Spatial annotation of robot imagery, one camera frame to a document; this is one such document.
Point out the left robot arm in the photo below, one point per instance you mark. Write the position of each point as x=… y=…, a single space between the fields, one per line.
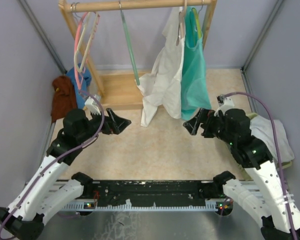
x=26 y=217

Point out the pink plastic hanger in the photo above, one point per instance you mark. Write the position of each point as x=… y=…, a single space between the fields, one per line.
x=78 y=40

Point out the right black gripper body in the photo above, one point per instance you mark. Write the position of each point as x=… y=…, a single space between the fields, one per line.
x=214 y=125

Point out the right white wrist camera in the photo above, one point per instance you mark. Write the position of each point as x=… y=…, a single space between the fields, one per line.
x=224 y=104

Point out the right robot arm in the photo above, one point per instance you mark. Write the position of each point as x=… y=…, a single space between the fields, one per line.
x=276 y=214

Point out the white t-shirt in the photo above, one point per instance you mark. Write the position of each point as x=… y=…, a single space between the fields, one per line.
x=162 y=86

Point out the wooden clothes rack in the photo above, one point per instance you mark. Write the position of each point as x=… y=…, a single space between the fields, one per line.
x=117 y=89

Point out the light green laundry basket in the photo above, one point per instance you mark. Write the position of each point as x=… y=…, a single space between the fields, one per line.
x=285 y=162

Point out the blue cloth by rack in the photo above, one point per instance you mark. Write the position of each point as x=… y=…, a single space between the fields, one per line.
x=85 y=80

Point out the white cloth in basket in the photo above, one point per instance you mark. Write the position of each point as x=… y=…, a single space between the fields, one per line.
x=272 y=137

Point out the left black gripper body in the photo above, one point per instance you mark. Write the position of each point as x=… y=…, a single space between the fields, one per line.
x=94 y=124

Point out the teal t-shirt on hanger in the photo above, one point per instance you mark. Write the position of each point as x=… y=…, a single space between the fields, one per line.
x=194 y=91

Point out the beige wooden hanger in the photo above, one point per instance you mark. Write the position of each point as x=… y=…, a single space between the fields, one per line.
x=181 y=24

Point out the brown cloth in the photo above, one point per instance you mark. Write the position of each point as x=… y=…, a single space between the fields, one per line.
x=64 y=98

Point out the yellow-green hanger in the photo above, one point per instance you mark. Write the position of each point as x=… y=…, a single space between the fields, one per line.
x=195 y=24

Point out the green plastic hanger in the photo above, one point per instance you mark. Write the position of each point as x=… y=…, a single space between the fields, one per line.
x=129 y=45

